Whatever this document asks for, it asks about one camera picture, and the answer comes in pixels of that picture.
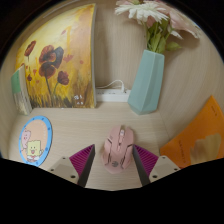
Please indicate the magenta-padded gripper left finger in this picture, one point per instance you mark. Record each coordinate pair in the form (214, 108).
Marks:
(74, 169)

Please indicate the yellow poppy flower painting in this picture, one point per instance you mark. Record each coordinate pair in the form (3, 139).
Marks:
(63, 56)

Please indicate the pink computer mouse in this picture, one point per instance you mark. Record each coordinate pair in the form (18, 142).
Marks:
(117, 151)

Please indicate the pink and white flower bouquet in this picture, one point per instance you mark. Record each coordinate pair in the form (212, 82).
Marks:
(146, 13)

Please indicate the green and white book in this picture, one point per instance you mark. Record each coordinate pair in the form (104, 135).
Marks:
(20, 91)

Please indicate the round blue-rimmed cartoon mouse pad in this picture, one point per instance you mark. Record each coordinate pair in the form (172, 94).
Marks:
(35, 140)

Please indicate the pale teal faceted vase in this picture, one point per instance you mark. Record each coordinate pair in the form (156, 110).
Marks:
(146, 83)

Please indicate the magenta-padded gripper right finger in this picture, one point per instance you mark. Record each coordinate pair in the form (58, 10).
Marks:
(156, 168)

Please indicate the white power strip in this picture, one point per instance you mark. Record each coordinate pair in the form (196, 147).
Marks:
(111, 96)

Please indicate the orange book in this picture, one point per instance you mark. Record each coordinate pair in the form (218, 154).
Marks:
(196, 136)

